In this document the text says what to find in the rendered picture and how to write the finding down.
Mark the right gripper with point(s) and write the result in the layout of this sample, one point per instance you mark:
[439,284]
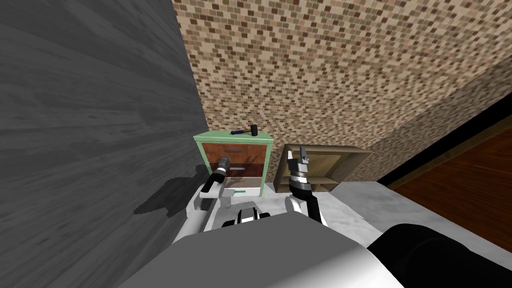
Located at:
[298,165]

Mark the brown wooden door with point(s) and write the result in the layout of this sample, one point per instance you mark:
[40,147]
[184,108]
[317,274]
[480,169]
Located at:
[468,180]

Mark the green cabinet with brown drawers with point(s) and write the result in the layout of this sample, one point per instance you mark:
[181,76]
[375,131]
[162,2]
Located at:
[264,140]

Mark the open wooden shelf unit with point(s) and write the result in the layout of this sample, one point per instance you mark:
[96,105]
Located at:
[320,164]

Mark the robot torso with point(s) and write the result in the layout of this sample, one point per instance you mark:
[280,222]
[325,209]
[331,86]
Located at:
[264,256]

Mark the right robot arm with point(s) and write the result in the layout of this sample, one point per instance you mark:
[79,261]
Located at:
[432,260]

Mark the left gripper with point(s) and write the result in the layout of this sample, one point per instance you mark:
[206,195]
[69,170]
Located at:
[224,164]

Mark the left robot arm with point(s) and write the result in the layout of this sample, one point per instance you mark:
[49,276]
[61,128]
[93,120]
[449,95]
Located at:
[210,184]

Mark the brown drawer front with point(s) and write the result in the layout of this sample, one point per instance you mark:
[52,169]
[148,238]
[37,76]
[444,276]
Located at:
[248,152]
[250,170]

